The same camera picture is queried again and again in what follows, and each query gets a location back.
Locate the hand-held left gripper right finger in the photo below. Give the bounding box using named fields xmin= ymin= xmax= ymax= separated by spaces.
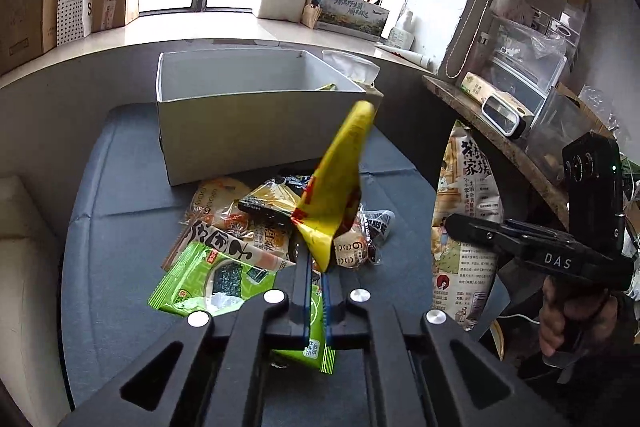
xmin=319 ymin=272 xmax=573 ymax=427

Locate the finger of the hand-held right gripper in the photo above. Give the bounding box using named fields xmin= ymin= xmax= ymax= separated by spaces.
xmin=444 ymin=213 xmax=571 ymax=259

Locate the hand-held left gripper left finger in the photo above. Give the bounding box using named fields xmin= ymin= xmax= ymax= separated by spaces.
xmin=57 ymin=252 xmax=316 ymax=427

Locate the large white illustrated snack bag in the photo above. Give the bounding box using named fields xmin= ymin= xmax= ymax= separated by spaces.
xmin=431 ymin=121 xmax=503 ymax=333

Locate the beige bun snack packet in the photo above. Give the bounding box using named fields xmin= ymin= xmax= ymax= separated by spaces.
xmin=332 ymin=212 xmax=373 ymax=269
xmin=181 ymin=177 xmax=251 ymax=233

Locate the clear dark meat snack packet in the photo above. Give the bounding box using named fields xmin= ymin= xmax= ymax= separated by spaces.
xmin=357 ymin=202 xmax=397 ymax=265

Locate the black yellow snack packet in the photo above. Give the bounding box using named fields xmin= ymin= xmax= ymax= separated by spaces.
xmin=237 ymin=177 xmax=313 ymax=228

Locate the green seaweed snack packet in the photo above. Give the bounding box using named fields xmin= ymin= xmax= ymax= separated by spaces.
xmin=147 ymin=242 xmax=337 ymax=375

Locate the white cardboard box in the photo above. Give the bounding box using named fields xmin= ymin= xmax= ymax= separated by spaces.
xmin=155 ymin=49 xmax=368 ymax=186

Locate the person's right forearm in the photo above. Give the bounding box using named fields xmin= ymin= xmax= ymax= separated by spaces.
xmin=515 ymin=297 xmax=640 ymax=427

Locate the person's right hand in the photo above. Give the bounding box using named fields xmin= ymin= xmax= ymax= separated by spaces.
xmin=539 ymin=277 xmax=621 ymax=370

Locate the clear plastic container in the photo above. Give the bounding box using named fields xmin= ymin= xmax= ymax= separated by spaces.
xmin=524 ymin=87 xmax=598 ymax=180

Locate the brown marble side counter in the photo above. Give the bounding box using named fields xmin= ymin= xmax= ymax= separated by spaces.
xmin=422 ymin=74 xmax=573 ymax=220

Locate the white oval device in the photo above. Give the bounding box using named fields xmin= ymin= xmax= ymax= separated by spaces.
xmin=481 ymin=89 xmax=535 ymax=141

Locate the clear plastic storage box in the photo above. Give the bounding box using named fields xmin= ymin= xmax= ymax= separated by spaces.
xmin=487 ymin=14 xmax=568 ymax=108

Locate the beige green small carton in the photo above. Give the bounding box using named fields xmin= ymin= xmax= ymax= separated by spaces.
xmin=459 ymin=71 xmax=502 ymax=106

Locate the grey blue tablecloth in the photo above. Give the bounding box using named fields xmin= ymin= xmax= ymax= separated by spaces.
xmin=60 ymin=102 xmax=506 ymax=413

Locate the landscape printed gift box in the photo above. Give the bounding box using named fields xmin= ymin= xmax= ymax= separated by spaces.
xmin=316 ymin=0 xmax=391 ymax=42

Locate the small brown paper bag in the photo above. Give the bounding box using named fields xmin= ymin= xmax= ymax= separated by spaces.
xmin=300 ymin=0 xmax=327 ymax=29

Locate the beige sofa cushion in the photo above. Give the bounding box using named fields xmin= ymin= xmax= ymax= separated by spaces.
xmin=0 ymin=176 xmax=71 ymax=425

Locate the tall brown cardboard box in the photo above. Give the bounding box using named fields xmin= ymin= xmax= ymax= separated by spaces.
xmin=0 ymin=0 xmax=71 ymax=76

